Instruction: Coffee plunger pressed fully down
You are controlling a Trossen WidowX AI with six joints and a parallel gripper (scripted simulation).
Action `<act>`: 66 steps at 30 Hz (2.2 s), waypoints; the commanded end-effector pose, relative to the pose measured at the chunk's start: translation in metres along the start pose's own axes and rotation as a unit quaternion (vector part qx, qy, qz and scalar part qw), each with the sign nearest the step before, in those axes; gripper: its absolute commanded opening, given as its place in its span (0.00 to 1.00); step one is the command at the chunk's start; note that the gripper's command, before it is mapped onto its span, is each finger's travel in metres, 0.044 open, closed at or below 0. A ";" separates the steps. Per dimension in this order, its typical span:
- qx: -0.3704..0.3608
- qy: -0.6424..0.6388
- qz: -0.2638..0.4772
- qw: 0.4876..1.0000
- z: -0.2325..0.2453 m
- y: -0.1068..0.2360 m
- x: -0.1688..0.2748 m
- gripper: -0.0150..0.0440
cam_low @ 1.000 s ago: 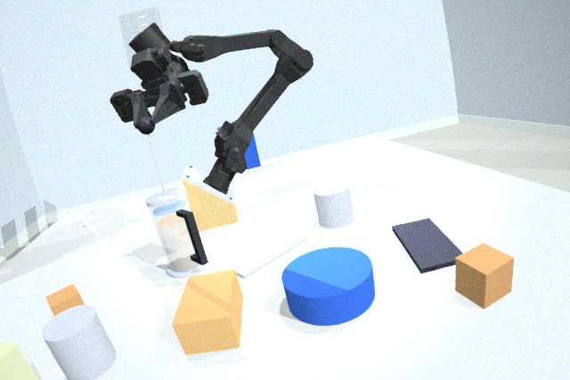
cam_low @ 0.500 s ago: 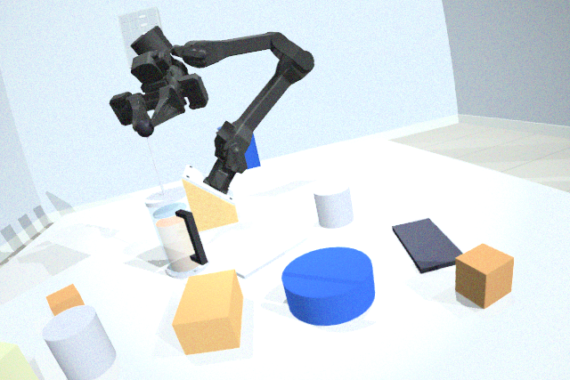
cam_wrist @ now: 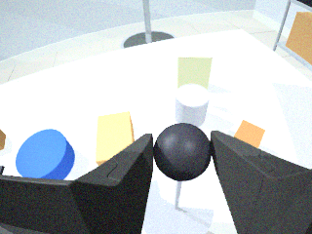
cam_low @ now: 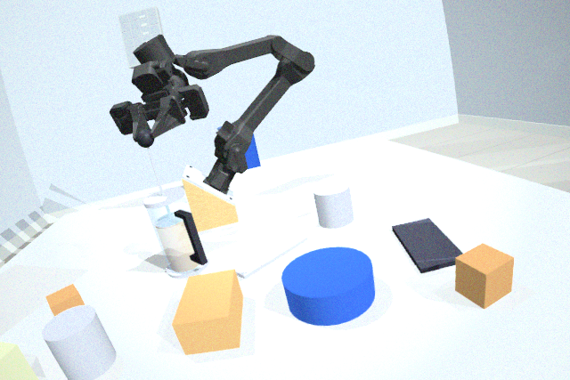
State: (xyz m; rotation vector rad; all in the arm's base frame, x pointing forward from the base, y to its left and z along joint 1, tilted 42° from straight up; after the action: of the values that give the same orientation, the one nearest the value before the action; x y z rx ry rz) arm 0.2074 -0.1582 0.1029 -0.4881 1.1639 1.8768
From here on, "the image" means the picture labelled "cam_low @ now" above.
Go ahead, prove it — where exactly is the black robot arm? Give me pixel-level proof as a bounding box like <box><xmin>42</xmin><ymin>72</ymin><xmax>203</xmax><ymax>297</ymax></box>
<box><xmin>131</xmin><ymin>34</ymin><xmax>315</xmax><ymax>196</ymax></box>

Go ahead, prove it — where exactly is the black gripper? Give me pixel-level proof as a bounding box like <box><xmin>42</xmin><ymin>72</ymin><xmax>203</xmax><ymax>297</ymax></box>
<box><xmin>110</xmin><ymin>79</ymin><xmax>209</xmax><ymax>142</ymax></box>

